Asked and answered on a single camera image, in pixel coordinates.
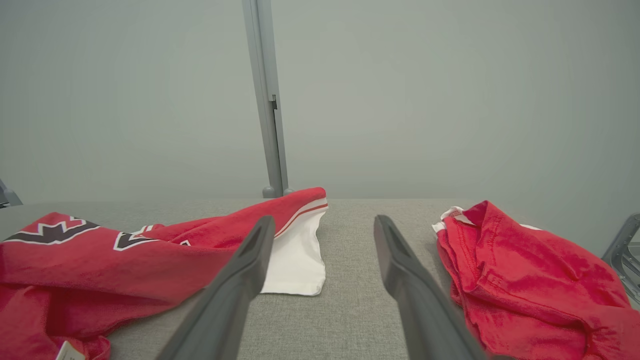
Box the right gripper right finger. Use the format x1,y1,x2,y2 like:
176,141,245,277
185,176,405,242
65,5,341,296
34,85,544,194
374,215,489,360

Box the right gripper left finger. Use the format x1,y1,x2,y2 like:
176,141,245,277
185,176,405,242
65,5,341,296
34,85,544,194
156,215,277,360

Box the red shorts with white stripe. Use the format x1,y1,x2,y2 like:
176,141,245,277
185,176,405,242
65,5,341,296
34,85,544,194
432,201,640,360

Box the red jersey with white trim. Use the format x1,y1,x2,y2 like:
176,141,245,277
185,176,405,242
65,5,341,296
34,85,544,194
0,187,329,360

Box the grey partition post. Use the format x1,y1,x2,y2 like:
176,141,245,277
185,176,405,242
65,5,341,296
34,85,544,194
242,0,284,199
257,0,296,197

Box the grey metal frame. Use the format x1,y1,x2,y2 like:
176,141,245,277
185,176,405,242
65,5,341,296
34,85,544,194
602,213,640,307
0,179,24,209

